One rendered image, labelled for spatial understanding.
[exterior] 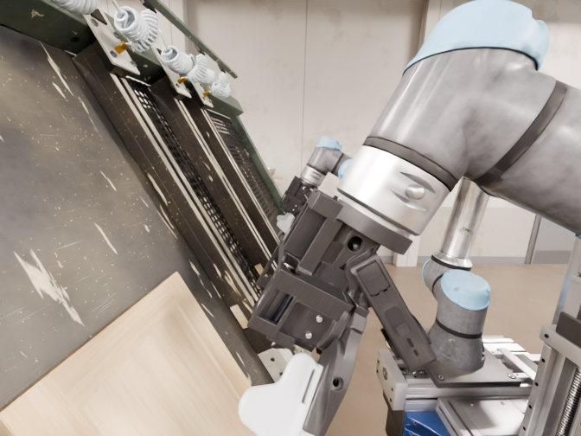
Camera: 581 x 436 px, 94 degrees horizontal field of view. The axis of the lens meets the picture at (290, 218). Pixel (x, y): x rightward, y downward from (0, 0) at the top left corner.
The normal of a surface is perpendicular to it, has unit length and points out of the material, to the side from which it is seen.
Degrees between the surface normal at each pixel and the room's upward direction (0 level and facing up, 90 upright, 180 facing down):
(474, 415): 0
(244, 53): 90
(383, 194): 79
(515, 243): 90
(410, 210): 94
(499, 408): 0
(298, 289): 90
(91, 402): 59
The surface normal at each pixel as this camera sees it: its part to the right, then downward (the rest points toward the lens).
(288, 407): 0.29, -0.28
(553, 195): -0.57, 0.70
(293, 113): 0.05, 0.23
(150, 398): 0.87, -0.45
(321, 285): 0.49, -0.85
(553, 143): -0.40, 0.23
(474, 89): -0.29, 0.04
